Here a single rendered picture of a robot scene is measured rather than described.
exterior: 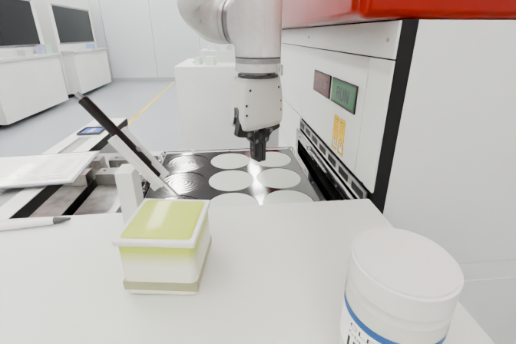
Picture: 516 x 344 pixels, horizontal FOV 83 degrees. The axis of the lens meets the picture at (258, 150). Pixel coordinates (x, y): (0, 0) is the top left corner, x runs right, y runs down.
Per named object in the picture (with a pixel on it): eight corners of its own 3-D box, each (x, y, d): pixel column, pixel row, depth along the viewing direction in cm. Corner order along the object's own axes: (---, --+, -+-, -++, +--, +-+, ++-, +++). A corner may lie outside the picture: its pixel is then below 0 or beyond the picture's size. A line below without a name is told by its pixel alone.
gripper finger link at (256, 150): (253, 127, 60) (253, 157, 62) (239, 130, 58) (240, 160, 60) (262, 130, 57) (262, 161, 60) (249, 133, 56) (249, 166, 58)
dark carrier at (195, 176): (290, 150, 83) (290, 148, 83) (331, 223, 51) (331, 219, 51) (167, 155, 80) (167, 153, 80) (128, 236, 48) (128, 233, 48)
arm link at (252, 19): (222, 57, 52) (272, 58, 48) (219, -29, 47) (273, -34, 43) (242, 54, 59) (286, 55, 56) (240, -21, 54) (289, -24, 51)
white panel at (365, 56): (284, 129, 126) (288, 29, 111) (372, 271, 51) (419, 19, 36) (277, 130, 126) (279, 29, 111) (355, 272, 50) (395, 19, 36)
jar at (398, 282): (399, 308, 27) (420, 223, 24) (454, 393, 21) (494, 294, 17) (326, 315, 27) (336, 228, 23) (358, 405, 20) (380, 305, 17)
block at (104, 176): (137, 176, 71) (135, 166, 70) (133, 183, 68) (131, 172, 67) (103, 178, 70) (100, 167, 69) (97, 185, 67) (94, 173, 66)
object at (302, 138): (299, 157, 91) (302, 127, 88) (360, 256, 50) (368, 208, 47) (294, 157, 91) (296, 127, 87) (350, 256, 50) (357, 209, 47)
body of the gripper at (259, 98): (266, 65, 60) (266, 118, 64) (223, 68, 54) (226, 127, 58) (292, 68, 54) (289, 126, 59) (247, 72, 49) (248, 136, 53)
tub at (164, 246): (213, 247, 35) (210, 198, 33) (200, 300, 28) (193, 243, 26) (152, 246, 35) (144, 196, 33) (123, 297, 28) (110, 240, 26)
